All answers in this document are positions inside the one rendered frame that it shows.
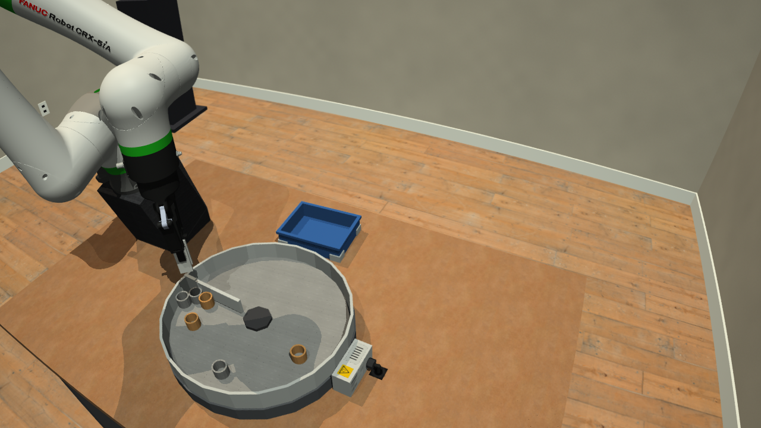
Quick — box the bronze bushing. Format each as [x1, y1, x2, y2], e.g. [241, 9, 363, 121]
[199, 292, 215, 310]
[184, 312, 201, 331]
[290, 344, 307, 364]

